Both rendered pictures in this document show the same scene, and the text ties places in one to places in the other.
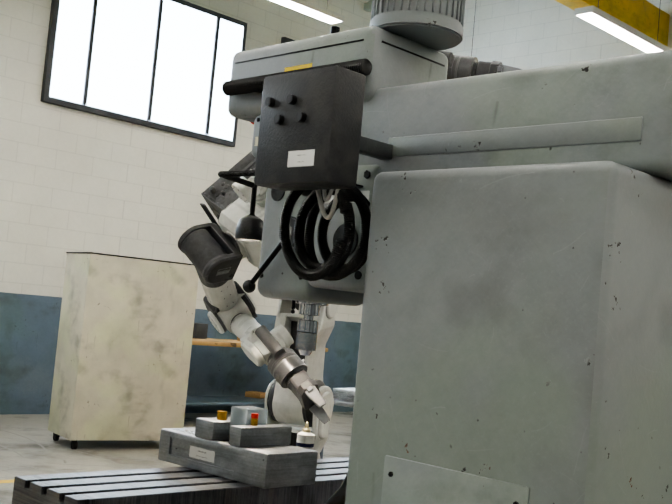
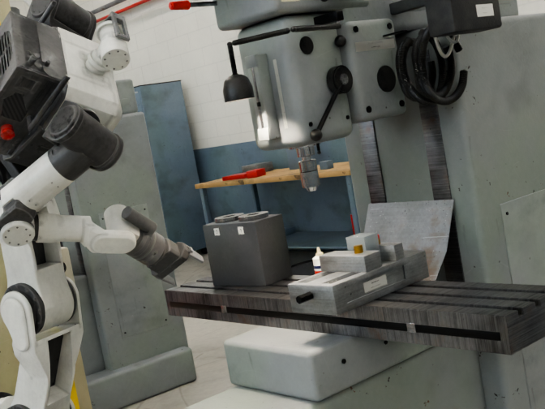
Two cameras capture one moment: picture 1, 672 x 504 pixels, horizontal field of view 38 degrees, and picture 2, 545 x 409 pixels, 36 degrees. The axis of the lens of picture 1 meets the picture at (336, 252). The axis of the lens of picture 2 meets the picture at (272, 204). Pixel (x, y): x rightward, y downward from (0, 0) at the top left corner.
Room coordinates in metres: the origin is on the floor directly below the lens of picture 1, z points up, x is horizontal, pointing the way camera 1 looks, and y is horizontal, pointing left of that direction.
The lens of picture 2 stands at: (2.14, 2.22, 1.39)
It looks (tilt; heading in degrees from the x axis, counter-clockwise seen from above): 6 degrees down; 275
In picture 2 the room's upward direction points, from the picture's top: 10 degrees counter-clockwise
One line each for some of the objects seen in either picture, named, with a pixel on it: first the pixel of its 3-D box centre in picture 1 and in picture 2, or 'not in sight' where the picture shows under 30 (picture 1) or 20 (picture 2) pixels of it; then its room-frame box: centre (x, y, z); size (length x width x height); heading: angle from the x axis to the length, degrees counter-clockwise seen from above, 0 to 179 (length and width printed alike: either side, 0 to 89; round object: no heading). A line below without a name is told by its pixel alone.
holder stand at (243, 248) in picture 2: not in sight; (246, 247); (2.46, -0.23, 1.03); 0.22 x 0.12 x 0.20; 142
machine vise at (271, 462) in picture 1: (236, 446); (359, 272); (2.15, 0.18, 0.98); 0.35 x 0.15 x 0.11; 47
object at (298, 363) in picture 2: not in sight; (337, 340); (2.23, 0.05, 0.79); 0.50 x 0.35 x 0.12; 45
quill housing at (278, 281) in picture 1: (317, 232); (294, 82); (2.23, 0.05, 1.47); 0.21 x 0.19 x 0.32; 135
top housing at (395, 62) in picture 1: (334, 85); not in sight; (2.22, 0.04, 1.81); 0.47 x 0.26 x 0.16; 45
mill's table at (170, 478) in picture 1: (292, 488); (331, 303); (2.23, 0.05, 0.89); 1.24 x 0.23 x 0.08; 135
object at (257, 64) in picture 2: not in sight; (263, 97); (2.31, 0.13, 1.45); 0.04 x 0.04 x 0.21; 45
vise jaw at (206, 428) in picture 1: (230, 428); (349, 260); (2.16, 0.20, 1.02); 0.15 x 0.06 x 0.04; 137
